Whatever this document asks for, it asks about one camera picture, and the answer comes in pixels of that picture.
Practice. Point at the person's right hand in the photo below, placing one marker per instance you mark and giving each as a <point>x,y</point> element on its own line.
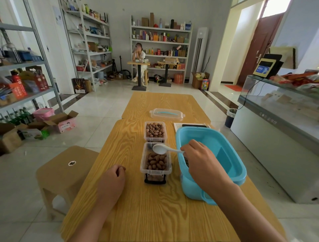
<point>204,164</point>

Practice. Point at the person's left hand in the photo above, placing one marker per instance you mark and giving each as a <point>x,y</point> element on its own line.
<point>109,184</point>

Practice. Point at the person's left thumb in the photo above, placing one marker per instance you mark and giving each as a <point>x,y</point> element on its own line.
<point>121,170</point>

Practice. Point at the person's right thumb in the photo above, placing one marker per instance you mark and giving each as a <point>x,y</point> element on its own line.
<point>185,152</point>

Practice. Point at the white plastic spoon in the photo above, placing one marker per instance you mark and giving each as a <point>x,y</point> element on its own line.
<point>159,148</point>

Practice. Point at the person's left forearm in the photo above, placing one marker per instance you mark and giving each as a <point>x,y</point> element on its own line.
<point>96,222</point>

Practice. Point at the person's right forearm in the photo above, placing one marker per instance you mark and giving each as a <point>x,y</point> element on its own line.
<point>245,217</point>

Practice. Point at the clear container on scale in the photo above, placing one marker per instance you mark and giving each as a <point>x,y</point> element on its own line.
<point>144,159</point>

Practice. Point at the black smartphone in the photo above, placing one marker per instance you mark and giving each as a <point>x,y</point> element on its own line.
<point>194,126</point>

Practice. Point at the white paper sheet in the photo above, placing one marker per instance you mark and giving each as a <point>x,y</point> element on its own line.
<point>177,125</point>

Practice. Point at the pile of brown nuts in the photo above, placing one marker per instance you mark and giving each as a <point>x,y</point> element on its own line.
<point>156,162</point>
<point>155,131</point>

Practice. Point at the black kitchen scale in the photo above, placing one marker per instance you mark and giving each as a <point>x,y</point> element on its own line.
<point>155,180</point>

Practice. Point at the blue plastic storage bin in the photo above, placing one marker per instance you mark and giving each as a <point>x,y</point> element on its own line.
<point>224,154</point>

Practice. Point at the clear plastic nut container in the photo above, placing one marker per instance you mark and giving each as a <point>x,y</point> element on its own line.
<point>155,124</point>

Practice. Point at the dark blue trash bin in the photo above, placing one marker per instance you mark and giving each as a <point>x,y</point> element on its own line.
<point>230,118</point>

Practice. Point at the brown plastic stool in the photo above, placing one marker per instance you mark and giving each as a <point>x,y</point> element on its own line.
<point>64,172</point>

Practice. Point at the colourful small carton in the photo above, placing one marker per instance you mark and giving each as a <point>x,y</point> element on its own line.
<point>204,84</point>

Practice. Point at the open cardboard box with goods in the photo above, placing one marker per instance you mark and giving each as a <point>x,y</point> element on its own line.
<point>196,81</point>

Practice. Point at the open pink carton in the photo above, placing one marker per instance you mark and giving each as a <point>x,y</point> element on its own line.
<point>64,123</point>

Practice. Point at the orange wrapped pack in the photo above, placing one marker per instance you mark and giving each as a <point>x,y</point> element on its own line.
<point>178,78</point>

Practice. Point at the red doormat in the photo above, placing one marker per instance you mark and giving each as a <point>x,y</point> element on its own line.
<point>233,88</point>

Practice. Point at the glass top display freezer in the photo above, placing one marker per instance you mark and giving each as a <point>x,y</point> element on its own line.
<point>274,139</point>

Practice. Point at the black box with orange print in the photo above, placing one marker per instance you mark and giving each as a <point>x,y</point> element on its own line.
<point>79,86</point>

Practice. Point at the green and white carton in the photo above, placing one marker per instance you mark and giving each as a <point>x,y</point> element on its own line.
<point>31,134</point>

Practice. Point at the white standing air conditioner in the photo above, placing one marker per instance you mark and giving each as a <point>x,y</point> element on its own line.
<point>199,52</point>

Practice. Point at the black tripod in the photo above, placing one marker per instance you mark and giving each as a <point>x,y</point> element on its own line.
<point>115,65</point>

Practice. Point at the open brown cardboard box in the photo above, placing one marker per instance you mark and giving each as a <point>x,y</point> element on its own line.
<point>10,140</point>

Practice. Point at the row of green bottles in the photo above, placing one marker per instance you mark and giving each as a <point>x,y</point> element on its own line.
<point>17,117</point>

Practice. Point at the blue screen payment terminal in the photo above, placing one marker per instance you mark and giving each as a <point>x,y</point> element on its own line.
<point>265,66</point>

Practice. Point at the white shelf with boxes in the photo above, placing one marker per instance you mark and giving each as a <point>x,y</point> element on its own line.
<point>162,37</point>

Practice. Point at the brown door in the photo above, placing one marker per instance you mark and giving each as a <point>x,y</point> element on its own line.
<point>259,47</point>

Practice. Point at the pile of snack packets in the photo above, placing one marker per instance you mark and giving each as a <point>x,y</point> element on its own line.
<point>296,79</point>

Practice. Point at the white shelf with bottles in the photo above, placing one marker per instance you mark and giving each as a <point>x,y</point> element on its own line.
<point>87,37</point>

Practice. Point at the beige cardboard board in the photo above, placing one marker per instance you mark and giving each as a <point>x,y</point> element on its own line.
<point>284,56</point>

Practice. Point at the grey metal shelf rack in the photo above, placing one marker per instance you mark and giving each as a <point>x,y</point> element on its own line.
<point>25,64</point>

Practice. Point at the small wooden pedestal table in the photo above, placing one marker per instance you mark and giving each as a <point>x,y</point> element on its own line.
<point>165,74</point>
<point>138,63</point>

